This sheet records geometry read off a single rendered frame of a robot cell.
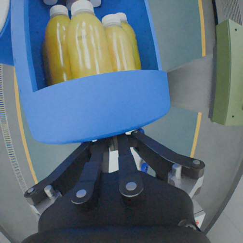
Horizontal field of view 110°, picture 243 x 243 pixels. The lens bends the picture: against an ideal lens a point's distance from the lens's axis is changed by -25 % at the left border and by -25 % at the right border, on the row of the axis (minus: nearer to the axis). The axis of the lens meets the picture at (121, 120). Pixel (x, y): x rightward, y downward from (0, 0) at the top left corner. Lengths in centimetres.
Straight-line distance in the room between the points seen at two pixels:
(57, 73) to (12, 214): 371
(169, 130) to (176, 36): 122
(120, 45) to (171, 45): 144
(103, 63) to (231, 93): 41
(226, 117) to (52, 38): 52
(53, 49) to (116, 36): 12
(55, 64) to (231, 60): 49
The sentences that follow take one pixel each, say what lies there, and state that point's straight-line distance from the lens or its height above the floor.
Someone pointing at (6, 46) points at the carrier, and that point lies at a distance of 57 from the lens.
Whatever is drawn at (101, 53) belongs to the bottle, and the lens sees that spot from 18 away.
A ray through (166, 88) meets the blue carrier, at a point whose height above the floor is 118.
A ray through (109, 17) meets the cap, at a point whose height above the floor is 112.
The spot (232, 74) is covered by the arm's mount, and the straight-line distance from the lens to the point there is 48.
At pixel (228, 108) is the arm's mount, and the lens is 47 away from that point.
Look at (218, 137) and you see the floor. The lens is 225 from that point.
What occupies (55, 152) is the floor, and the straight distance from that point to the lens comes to 174.
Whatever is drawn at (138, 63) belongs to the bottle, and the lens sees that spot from 29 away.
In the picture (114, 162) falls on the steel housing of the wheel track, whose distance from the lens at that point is 50.
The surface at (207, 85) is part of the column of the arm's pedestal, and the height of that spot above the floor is 93.
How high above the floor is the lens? 134
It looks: 76 degrees down
